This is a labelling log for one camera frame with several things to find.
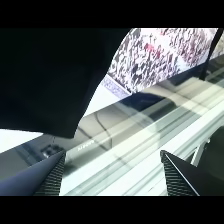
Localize silver frame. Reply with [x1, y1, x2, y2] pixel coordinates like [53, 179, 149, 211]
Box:
[0, 65, 224, 197]

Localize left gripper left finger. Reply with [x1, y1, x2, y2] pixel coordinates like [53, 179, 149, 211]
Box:
[0, 149, 67, 197]

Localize black garment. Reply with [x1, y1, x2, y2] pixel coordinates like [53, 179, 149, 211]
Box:
[0, 27, 133, 140]

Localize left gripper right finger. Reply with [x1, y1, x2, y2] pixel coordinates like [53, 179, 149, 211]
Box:
[159, 149, 224, 197]

